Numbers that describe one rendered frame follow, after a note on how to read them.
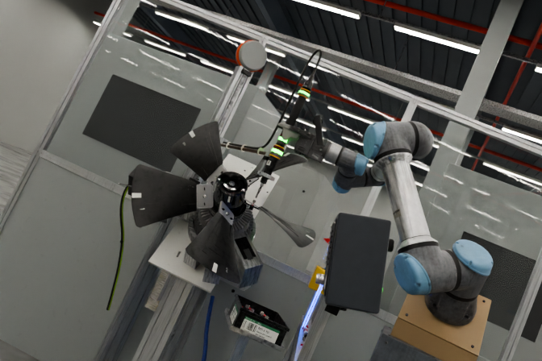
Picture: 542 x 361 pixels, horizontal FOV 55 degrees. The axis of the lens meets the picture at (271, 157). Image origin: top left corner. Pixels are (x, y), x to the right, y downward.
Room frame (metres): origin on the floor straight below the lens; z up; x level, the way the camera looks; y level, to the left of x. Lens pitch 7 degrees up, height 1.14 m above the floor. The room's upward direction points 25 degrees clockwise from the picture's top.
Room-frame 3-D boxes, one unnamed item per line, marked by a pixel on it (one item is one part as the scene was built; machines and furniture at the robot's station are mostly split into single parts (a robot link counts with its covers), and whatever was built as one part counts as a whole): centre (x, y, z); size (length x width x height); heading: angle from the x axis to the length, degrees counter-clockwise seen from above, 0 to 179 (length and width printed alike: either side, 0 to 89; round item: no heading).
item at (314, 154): (1.92, -0.12, 1.47); 0.12 x 0.08 x 0.09; 82
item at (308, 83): (1.93, -0.01, 1.50); 0.04 x 0.04 x 0.46
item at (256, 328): (1.74, -0.18, 0.84); 0.22 x 0.17 x 0.07; 6
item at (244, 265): (1.96, -0.07, 0.98); 0.20 x 0.16 x 0.20; 172
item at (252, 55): (2.58, 0.31, 1.88); 0.17 x 0.15 x 0.16; 82
